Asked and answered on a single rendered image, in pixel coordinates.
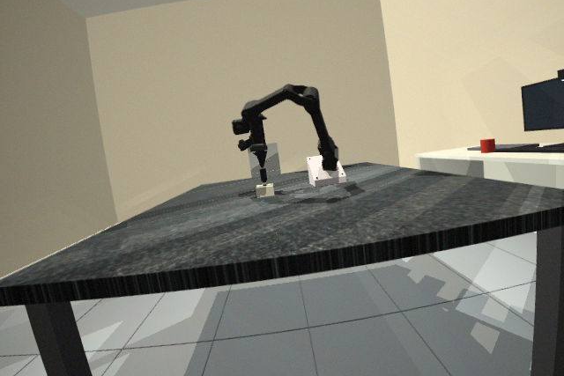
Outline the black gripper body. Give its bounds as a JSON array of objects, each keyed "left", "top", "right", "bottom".
[{"left": 249, "top": 130, "right": 268, "bottom": 152}]

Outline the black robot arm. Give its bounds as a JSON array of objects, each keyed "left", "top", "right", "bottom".
[{"left": 231, "top": 84, "right": 338, "bottom": 171}]

